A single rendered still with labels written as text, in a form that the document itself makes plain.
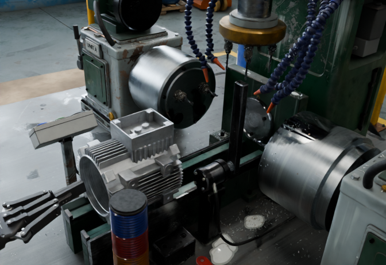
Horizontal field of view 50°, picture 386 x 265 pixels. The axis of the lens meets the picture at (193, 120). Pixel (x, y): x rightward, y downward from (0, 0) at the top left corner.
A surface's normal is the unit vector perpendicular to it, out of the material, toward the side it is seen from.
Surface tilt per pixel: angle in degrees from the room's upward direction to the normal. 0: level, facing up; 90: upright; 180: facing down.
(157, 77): 55
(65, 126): 51
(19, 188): 0
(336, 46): 90
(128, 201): 0
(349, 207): 89
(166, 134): 90
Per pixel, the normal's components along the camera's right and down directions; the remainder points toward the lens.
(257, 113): -0.77, 0.29
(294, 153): -0.58, -0.33
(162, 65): -0.38, -0.58
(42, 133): 0.51, -0.25
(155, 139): 0.63, 0.40
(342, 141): -0.09, -0.81
